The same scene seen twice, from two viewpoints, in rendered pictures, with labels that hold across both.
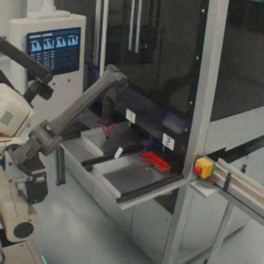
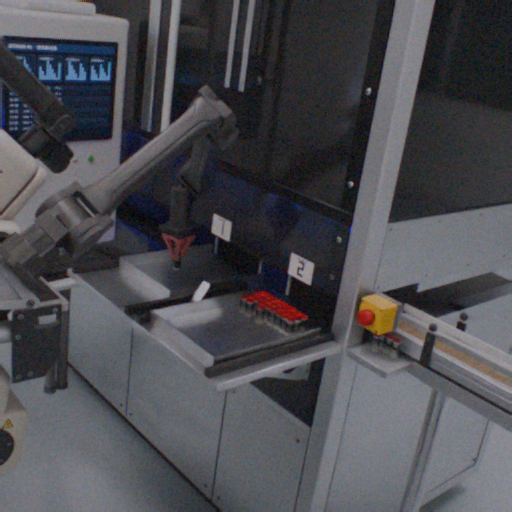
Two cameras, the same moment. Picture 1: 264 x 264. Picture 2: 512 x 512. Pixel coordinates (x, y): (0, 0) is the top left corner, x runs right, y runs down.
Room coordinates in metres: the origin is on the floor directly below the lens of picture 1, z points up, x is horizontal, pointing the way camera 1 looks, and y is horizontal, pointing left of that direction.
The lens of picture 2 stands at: (-0.18, 0.11, 1.66)
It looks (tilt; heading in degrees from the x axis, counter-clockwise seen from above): 21 degrees down; 353
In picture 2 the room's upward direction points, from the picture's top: 8 degrees clockwise
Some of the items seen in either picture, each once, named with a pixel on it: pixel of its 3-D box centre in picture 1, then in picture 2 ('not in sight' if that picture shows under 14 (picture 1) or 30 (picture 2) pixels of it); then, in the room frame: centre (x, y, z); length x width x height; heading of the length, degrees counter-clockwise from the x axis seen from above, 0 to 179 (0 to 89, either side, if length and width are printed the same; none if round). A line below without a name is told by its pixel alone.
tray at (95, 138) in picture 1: (116, 137); (192, 270); (1.69, 0.08, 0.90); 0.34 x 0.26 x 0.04; 127
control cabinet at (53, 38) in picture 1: (47, 69); (43, 128); (2.02, 0.59, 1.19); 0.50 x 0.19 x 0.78; 135
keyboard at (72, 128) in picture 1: (61, 132); (72, 263); (1.84, 0.45, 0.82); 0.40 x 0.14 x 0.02; 135
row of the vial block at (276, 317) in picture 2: (152, 165); (269, 314); (1.42, -0.13, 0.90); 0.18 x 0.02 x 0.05; 36
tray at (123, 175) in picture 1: (135, 172); (236, 325); (1.35, -0.04, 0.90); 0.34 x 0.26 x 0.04; 127
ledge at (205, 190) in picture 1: (206, 186); (383, 357); (1.31, -0.42, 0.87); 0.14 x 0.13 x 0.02; 127
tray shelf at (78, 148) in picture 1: (122, 158); (207, 305); (1.51, 0.03, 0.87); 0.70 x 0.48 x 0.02; 37
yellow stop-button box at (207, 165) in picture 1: (204, 167); (378, 313); (1.29, -0.38, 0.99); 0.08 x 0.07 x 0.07; 127
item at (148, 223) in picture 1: (139, 144); (225, 307); (2.44, -0.09, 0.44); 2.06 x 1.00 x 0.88; 37
